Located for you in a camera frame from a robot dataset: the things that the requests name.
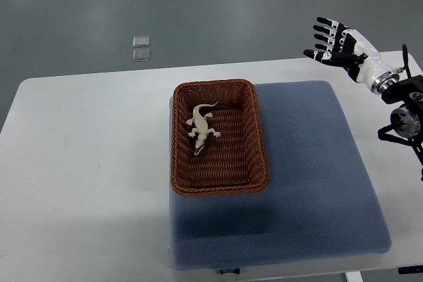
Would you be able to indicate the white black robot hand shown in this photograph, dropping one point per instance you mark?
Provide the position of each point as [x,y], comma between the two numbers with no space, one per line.
[345,47]

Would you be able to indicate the dark toy crocodile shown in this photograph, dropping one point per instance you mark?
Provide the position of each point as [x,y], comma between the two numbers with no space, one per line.
[201,129]

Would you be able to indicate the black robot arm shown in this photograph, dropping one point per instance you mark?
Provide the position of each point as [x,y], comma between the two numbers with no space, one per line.
[405,126]

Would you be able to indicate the brown wicker basket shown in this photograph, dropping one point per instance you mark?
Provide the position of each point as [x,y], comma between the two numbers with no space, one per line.
[217,142]

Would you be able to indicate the blue grey foam mat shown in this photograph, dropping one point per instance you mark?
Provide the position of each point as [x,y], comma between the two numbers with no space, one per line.
[320,202]

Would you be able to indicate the lower metal floor plate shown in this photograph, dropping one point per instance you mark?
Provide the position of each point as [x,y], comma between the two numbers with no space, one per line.
[141,54]

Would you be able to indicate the metal floor plate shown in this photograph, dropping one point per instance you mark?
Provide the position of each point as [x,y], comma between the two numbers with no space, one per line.
[141,54]
[141,41]

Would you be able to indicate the upper metal floor plate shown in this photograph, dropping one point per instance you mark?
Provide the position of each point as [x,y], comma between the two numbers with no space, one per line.
[141,41]

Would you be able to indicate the white table leg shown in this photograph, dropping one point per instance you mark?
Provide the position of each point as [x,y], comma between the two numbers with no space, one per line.
[353,276]

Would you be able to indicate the black table control panel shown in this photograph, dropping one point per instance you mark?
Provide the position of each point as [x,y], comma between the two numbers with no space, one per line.
[410,269]

